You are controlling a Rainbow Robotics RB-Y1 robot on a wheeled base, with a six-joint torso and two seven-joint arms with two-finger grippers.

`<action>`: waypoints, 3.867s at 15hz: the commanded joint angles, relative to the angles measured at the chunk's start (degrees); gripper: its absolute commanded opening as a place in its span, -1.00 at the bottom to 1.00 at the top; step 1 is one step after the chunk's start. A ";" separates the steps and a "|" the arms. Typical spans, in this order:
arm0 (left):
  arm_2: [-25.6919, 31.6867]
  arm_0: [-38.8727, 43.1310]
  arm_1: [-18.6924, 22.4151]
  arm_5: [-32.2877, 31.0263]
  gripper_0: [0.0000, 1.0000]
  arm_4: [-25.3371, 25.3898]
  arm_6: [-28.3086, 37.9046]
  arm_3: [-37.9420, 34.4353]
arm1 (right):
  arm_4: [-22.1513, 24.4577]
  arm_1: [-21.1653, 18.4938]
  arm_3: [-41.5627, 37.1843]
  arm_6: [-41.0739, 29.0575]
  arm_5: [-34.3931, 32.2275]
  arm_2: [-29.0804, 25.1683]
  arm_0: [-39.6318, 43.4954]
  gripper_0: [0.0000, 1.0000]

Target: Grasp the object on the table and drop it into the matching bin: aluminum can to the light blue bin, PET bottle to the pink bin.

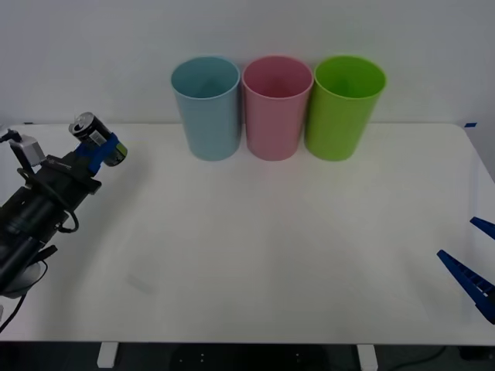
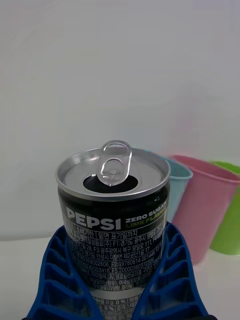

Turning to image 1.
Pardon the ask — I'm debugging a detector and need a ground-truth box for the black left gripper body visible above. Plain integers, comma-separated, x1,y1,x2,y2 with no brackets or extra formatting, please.
27,150,104,213

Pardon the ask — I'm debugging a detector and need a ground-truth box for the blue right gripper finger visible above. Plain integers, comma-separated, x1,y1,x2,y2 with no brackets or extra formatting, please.
436,249,495,325
469,216,495,240

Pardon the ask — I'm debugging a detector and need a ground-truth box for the black drink can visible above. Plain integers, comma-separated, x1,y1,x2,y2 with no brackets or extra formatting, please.
68,111,129,168

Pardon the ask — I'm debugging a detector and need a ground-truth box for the pale blue plastic bin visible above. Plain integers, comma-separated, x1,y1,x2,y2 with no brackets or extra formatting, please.
170,56,241,162

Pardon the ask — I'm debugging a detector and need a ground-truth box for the white table leg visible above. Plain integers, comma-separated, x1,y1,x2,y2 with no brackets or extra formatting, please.
356,344,378,371
97,342,118,369

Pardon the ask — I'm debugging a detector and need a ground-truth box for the pink plastic bin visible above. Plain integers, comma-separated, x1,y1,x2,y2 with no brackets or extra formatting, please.
241,55,314,162

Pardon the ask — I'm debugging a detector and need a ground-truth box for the green plastic bin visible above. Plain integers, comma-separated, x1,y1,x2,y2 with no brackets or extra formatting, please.
304,55,387,162

